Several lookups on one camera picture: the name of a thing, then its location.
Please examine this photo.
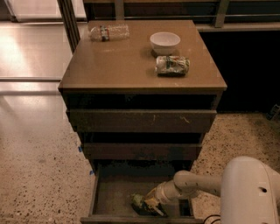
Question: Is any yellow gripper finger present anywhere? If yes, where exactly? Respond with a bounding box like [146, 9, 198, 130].
[144, 198, 165, 216]
[144, 188, 157, 201]

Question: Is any white bowl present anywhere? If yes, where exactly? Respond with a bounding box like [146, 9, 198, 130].
[150, 31, 180, 55]

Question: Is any top drawer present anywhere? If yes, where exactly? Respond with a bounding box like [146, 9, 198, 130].
[66, 109, 216, 133]

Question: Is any middle drawer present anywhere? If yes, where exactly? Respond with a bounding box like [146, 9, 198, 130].
[82, 143, 202, 160]

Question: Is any open bottom drawer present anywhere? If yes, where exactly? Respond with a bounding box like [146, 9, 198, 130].
[80, 161, 203, 224]

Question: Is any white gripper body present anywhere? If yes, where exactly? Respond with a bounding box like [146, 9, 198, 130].
[155, 182, 175, 204]

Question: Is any black cable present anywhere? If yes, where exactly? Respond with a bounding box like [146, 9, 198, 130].
[202, 213, 222, 224]

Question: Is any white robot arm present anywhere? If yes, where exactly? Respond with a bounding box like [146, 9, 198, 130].
[144, 156, 280, 224]

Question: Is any metal window railing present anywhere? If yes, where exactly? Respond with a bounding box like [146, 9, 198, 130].
[57, 0, 280, 47]

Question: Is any clear plastic water bottle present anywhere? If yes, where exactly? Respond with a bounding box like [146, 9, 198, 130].
[89, 24, 130, 42]

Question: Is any brown drawer cabinet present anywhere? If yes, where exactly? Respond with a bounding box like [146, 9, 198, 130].
[58, 19, 228, 224]

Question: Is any green jalapeno chip bag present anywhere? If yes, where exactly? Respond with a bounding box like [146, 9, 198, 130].
[131, 193, 167, 217]

